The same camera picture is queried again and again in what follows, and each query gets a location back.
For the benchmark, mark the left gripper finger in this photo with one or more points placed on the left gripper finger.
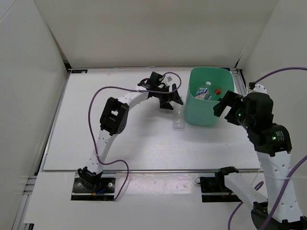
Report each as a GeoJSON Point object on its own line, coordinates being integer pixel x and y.
{"type": "Point", "coordinates": [175, 97]}
{"type": "Point", "coordinates": [166, 105]}

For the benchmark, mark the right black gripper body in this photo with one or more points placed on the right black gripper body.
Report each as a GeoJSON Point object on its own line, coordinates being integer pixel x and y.
{"type": "Point", "coordinates": [245, 120]}

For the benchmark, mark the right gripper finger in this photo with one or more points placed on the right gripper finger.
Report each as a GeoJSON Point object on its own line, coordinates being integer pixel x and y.
{"type": "Point", "coordinates": [230, 99]}
{"type": "Point", "coordinates": [231, 117]}

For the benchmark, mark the clear crushed plastic bottle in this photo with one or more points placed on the clear crushed plastic bottle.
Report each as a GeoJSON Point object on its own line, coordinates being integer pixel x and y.
{"type": "Point", "coordinates": [178, 117]}

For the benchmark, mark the red-label red-cap bottle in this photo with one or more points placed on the red-label red-cap bottle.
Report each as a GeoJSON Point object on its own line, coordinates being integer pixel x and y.
{"type": "Point", "coordinates": [217, 92]}

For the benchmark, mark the blue-label clear bottle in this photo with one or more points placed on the blue-label clear bottle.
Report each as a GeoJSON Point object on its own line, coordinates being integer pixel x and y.
{"type": "Point", "coordinates": [204, 92]}

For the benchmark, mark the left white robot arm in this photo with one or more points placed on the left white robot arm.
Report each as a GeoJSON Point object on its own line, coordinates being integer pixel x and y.
{"type": "Point", "coordinates": [114, 118]}

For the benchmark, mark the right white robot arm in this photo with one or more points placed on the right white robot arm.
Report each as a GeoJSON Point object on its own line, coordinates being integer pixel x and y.
{"type": "Point", "coordinates": [279, 210]}

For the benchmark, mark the green plastic bin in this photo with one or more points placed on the green plastic bin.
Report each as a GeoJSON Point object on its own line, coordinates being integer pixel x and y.
{"type": "Point", "coordinates": [200, 112]}

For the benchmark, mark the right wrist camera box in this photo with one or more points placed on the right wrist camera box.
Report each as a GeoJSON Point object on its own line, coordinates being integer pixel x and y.
{"type": "Point", "coordinates": [259, 106]}

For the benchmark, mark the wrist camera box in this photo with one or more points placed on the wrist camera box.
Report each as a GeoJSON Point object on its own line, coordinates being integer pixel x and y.
{"type": "Point", "coordinates": [155, 79]}
{"type": "Point", "coordinates": [259, 106]}

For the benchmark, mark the aluminium frame rail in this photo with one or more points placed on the aluminium frame rail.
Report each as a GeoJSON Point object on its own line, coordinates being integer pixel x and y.
{"type": "Point", "coordinates": [258, 138]}

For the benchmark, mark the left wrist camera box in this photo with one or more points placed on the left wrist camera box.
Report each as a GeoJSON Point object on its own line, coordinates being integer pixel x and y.
{"type": "Point", "coordinates": [155, 79]}

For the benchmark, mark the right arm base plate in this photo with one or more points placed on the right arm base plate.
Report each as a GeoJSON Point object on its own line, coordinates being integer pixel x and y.
{"type": "Point", "coordinates": [212, 192]}

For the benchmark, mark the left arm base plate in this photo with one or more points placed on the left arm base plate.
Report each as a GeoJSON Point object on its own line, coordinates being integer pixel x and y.
{"type": "Point", "coordinates": [103, 190]}

